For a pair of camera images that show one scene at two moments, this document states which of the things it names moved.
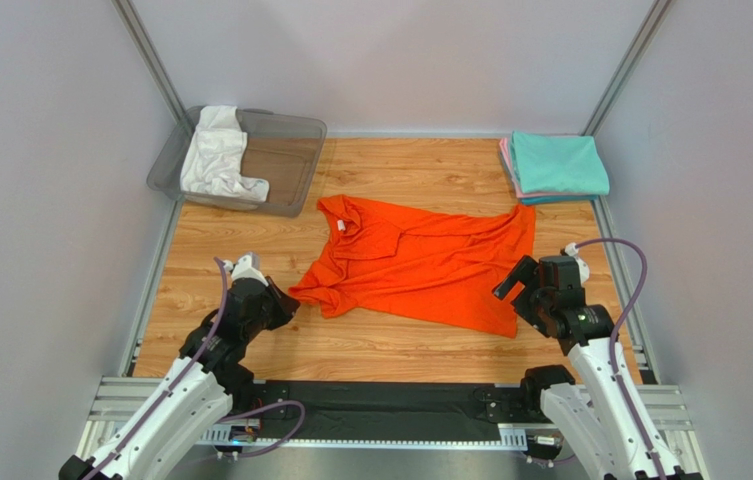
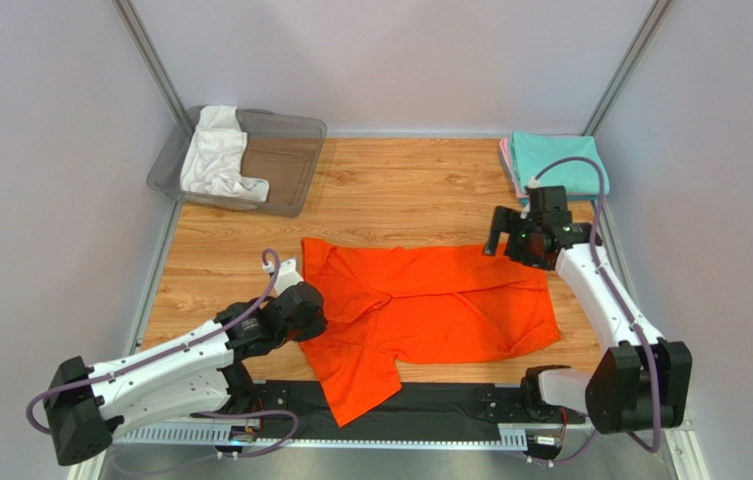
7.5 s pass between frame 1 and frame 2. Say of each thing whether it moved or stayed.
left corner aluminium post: stayed
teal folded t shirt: stayed
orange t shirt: moved
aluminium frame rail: stayed
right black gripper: moved
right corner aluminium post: stayed
